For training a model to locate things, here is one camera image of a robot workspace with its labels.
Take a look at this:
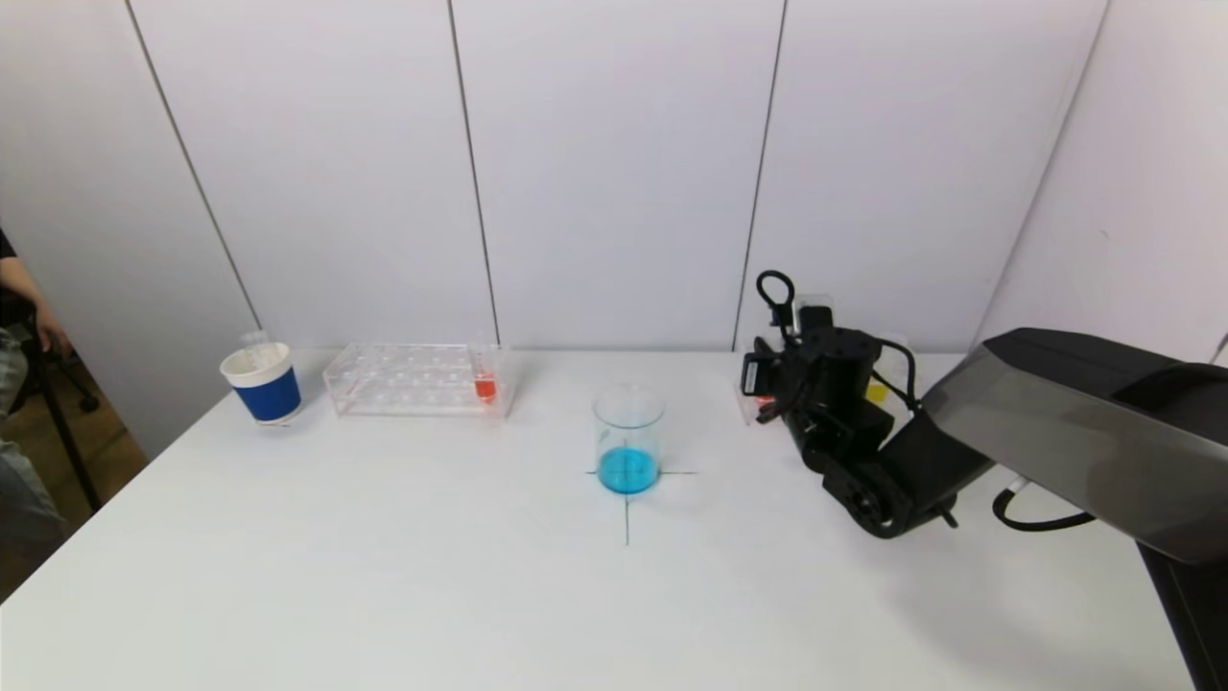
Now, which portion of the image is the test tube with orange-red pigment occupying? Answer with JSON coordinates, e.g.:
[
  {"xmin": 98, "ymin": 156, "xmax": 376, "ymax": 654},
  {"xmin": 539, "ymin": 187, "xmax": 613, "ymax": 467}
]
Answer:
[{"xmin": 467, "ymin": 331, "xmax": 501, "ymax": 406}]

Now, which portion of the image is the black tripod stand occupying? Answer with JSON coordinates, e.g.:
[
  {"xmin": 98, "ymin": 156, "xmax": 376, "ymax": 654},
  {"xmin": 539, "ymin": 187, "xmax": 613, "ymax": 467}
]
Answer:
[{"xmin": 34, "ymin": 326, "xmax": 105, "ymax": 514}]

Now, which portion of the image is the clear glass beaker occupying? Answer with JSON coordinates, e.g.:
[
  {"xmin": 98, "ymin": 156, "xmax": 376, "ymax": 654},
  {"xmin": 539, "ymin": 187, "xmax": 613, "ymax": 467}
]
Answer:
[{"xmin": 592, "ymin": 384, "xmax": 666, "ymax": 497}]

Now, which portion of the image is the clear acrylic test tube rack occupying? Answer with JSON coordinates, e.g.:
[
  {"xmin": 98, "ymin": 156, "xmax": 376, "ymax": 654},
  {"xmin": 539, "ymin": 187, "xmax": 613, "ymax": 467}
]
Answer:
[
  {"xmin": 734, "ymin": 345, "xmax": 938, "ymax": 427},
  {"xmin": 324, "ymin": 343, "xmax": 517, "ymax": 420}
]

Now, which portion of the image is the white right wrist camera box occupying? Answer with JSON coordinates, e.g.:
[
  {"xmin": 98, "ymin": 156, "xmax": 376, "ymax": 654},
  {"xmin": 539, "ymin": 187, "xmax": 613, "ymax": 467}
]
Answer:
[{"xmin": 792, "ymin": 294, "xmax": 836, "ymax": 335}]

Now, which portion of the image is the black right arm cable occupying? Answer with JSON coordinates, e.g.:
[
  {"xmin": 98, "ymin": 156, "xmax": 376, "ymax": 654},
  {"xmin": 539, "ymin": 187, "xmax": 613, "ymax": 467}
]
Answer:
[{"xmin": 755, "ymin": 271, "xmax": 1097, "ymax": 534}]

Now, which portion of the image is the test tube with yellow pigment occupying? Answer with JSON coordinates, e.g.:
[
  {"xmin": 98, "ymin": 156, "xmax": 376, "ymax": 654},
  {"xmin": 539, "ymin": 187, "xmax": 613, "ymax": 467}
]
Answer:
[{"xmin": 866, "ymin": 332, "xmax": 908, "ymax": 404}]

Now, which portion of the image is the person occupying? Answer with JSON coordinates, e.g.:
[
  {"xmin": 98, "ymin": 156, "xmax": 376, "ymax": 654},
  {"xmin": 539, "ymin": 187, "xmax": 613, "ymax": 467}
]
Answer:
[{"xmin": 0, "ymin": 228, "xmax": 73, "ymax": 586}]

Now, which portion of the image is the blue white paper cup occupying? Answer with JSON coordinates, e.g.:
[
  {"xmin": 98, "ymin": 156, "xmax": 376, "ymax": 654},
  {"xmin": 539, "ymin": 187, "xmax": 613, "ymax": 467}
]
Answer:
[{"xmin": 220, "ymin": 343, "xmax": 305, "ymax": 426}]

